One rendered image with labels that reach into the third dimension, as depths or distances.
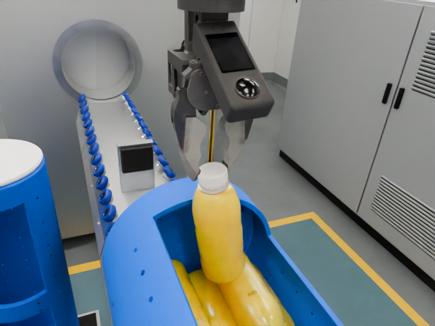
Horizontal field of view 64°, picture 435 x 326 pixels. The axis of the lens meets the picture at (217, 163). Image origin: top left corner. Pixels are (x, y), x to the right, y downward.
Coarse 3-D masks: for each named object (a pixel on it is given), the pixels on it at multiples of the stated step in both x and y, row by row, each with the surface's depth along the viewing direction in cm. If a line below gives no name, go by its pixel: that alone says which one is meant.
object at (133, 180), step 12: (120, 144) 97; (132, 144) 97; (144, 144) 99; (120, 156) 97; (132, 156) 97; (144, 156) 99; (120, 168) 99; (132, 168) 99; (144, 168) 101; (120, 180) 101; (132, 180) 103; (144, 180) 104
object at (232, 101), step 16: (208, 32) 35; (224, 32) 35; (208, 48) 34; (224, 48) 34; (240, 48) 35; (208, 64) 34; (224, 64) 33; (240, 64) 34; (224, 80) 32; (240, 80) 32; (256, 80) 33; (224, 96) 32; (240, 96) 32; (256, 96) 32; (272, 96) 32; (224, 112) 33; (240, 112) 31; (256, 112) 32
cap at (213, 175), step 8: (200, 168) 44; (208, 168) 44; (216, 168) 44; (224, 168) 44; (200, 176) 43; (208, 176) 43; (216, 176) 43; (224, 176) 43; (200, 184) 44; (208, 184) 43; (216, 184) 43; (224, 184) 44
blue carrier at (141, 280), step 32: (160, 192) 53; (192, 192) 52; (128, 224) 51; (160, 224) 57; (192, 224) 61; (256, 224) 64; (128, 256) 47; (160, 256) 43; (192, 256) 64; (256, 256) 66; (288, 256) 57; (128, 288) 44; (160, 288) 40; (288, 288) 57; (128, 320) 41; (160, 320) 37; (192, 320) 35; (320, 320) 50
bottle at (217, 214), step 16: (208, 192) 43; (224, 192) 44; (192, 208) 46; (208, 208) 44; (224, 208) 44; (240, 208) 46; (208, 224) 45; (224, 224) 45; (240, 224) 48; (208, 240) 46; (224, 240) 46; (240, 240) 48; (208, 256) 48; (224, 256) 48; (240, 256) 50; (208, 272) 50; (224, 272) 49; (240, 272) 51
